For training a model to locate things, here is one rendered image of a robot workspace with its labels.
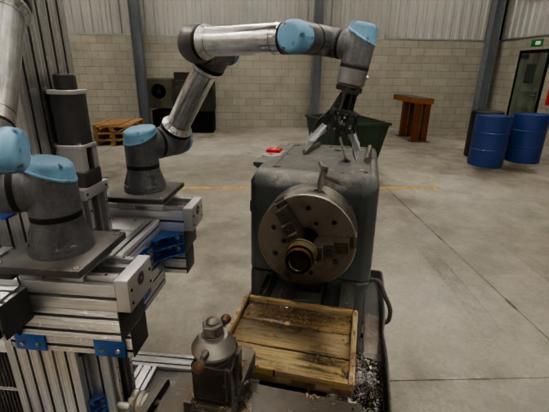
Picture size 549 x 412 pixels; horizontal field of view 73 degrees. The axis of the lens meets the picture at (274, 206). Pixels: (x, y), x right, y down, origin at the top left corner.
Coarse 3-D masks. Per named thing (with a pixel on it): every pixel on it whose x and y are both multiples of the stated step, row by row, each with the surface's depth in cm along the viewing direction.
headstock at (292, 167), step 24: (288, 144) 183; (264, 168) 135; (288, 168) 135; (312, 168) 136; (336, 168) 136; (360, 168) 136; (264, 192) 133; (360, 192) 125; (360, 216) 128; (360, 240) 131; (264, 264) 143; (360, 264) 134
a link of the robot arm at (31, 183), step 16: (32, 160) 84; (48, 160) 86; (64, 160) 88; (16, 176) 83; (32, 176) 83; (48, 176) 83; (64, 176) 86; (16, 192) 83; (32, 192) 83; (48, 192) 84; (64, 192) 87; (16, 208) 85; (32, 208) 86; (48, 208) 86; (64, 208) 87; (80, 208) 92
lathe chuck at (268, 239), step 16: (288, 192) 120; (304, 192) 115; (272, 208) 118; (304, 208) 115; (320, 208) 114; (336, 208) 113; (272, 224) 119; (304, 224) 117; (320, 224) 116; (336, 224) 115; (352, 224) 114; (272, 240) 121; (272, 256) 123; (336, 256) 118; (352, 256) 117; (320, 272) 121; (336, 272) 120
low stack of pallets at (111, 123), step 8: (104, 120) 860; (112, 120) 862; (120, 120) 864; (128, 120) 872; (136, 120) 867; (144, 120) 909; (96, 128) 795; (104, 128) 834; (112, 128) 797; (120, 128) 835; (96, 136) 800; (104, 136) 837; (112, 136) 802; (120, 136) 832; (96, 144) 805; (112, 144) 807
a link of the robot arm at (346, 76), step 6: (342, 72) 96; (348, 72) 95; (354, 72) 95; (360, 72) 95; (366, 72) 96; (342, 78) 96; (348, 78) 96; (354, 78) 95; (360, 78) 96; (366, 78) 99; (342, 84) 97; (348, 84) 96; (354, 84) 96; (360, 84) 97
